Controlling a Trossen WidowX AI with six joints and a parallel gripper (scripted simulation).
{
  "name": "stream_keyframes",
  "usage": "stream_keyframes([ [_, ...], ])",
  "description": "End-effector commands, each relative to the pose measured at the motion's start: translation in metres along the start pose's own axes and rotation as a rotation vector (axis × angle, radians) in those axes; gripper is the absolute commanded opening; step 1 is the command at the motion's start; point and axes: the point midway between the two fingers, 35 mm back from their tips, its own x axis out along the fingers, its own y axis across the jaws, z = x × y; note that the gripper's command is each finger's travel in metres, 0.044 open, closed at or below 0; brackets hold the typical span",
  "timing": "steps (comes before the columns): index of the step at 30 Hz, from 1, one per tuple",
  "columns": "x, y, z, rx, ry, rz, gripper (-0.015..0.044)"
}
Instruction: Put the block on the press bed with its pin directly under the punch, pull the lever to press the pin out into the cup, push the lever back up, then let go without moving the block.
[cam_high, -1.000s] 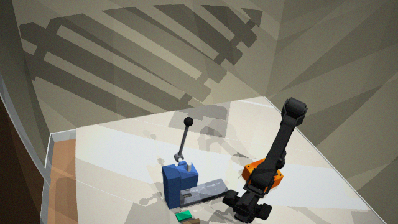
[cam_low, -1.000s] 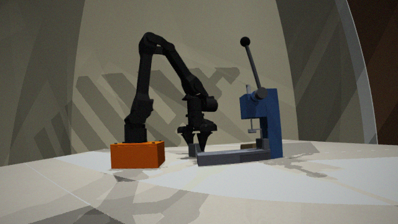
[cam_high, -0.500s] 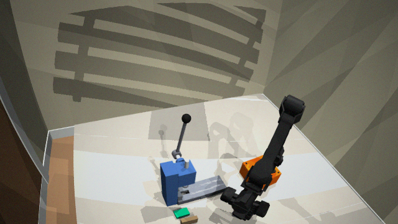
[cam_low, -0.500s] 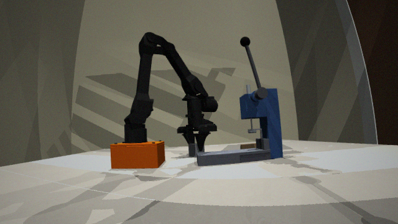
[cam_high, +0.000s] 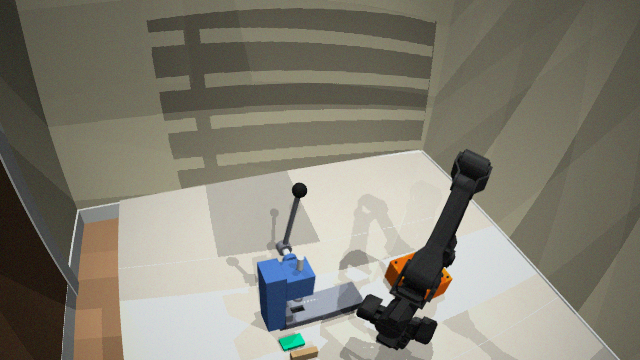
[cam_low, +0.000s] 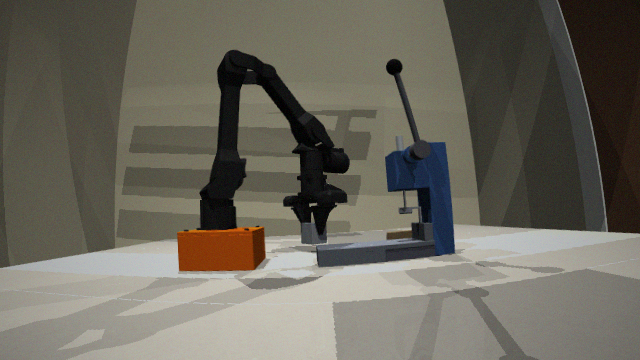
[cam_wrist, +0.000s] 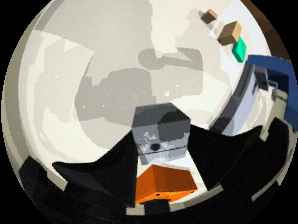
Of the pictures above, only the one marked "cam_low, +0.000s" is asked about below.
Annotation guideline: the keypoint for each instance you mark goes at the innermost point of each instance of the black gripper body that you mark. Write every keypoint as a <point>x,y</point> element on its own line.
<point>312,185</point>

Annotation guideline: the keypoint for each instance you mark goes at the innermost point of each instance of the blue arbor press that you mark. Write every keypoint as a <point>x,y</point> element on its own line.
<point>421,167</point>

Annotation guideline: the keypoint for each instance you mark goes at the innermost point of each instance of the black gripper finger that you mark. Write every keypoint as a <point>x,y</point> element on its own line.
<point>320,214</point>
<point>303,214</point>

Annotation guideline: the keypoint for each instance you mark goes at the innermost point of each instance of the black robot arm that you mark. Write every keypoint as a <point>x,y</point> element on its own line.
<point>228,170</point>

